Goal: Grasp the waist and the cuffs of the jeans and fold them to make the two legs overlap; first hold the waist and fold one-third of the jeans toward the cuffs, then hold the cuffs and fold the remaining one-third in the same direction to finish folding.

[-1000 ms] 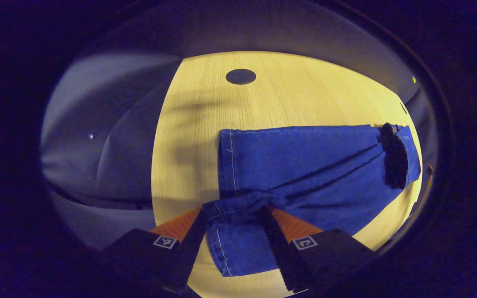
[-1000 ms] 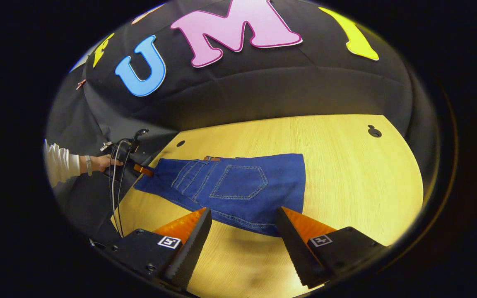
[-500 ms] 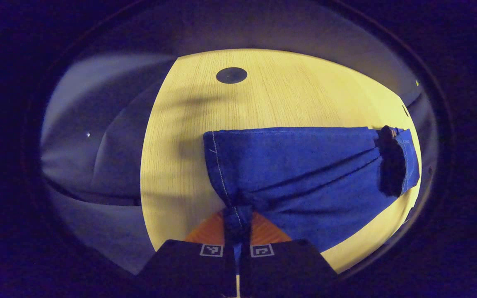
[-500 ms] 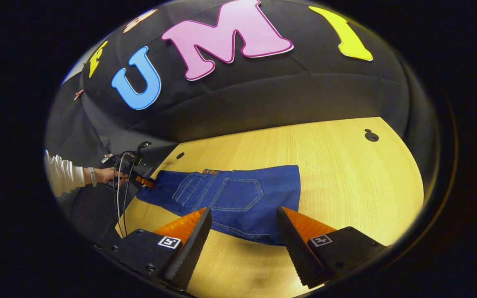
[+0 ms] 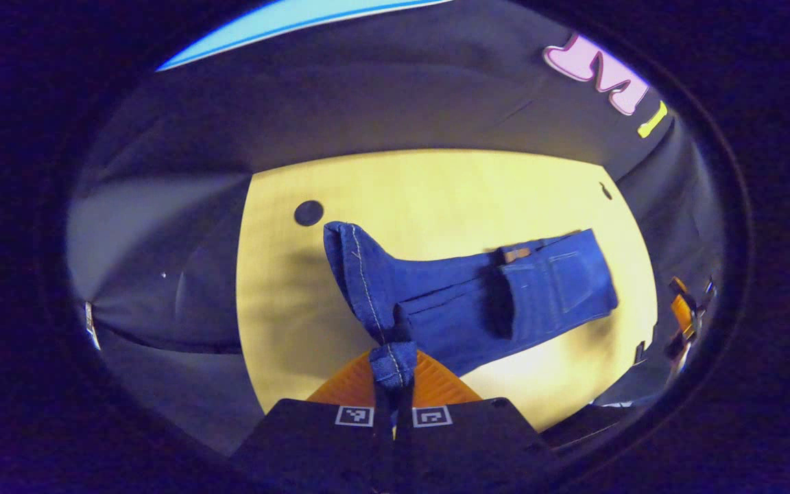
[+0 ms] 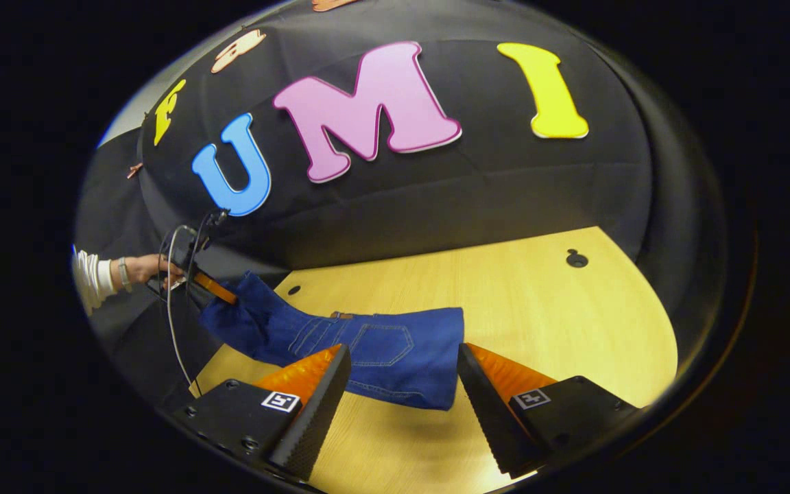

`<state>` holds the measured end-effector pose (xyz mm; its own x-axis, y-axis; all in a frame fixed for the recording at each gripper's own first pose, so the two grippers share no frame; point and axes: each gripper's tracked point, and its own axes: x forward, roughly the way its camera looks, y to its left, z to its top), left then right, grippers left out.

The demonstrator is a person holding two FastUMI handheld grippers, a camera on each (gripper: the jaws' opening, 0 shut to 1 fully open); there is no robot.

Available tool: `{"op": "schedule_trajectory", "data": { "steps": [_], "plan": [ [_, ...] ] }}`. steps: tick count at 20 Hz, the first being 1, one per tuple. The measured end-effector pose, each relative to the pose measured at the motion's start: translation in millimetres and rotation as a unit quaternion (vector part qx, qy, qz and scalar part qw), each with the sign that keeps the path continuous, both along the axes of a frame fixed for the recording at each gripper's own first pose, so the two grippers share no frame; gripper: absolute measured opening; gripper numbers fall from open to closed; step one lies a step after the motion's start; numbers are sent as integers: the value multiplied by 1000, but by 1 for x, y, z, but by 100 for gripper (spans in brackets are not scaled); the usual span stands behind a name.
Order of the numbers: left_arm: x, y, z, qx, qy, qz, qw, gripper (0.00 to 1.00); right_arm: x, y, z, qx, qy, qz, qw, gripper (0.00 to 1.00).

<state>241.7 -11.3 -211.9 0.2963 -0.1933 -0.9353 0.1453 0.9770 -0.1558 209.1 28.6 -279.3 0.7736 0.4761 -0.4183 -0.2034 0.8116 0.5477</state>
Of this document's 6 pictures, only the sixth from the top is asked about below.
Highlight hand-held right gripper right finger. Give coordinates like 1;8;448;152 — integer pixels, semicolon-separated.
457;342;641;480

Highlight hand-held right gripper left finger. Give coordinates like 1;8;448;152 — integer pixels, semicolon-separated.
171;343;353;482

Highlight blue jeans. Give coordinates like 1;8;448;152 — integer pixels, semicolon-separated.
198;270;466;412

